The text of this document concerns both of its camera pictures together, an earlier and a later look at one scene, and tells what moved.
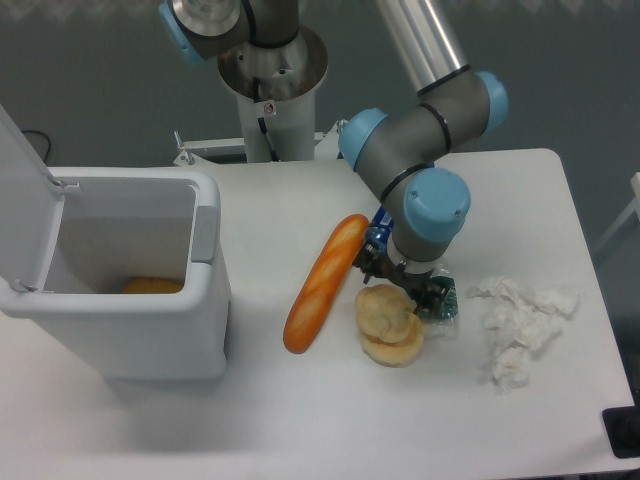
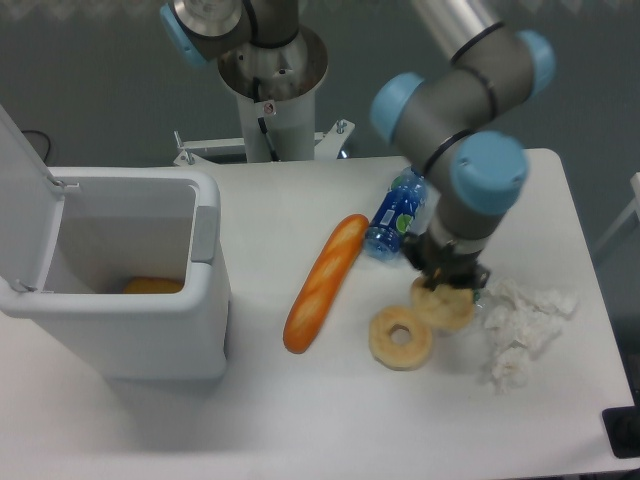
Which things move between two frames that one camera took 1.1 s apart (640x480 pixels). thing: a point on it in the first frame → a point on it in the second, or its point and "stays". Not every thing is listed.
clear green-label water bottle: [442, 327] → [478, 303]
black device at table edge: [622, 425] stays
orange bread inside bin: [152, 285] stays
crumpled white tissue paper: [519, 324] stays
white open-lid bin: [71, 239] stays
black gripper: [417, 285] → [440, 266]
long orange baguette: [317, 291] stays
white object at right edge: [635, 206] stays
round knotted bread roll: [387, 324] → [446, 306]
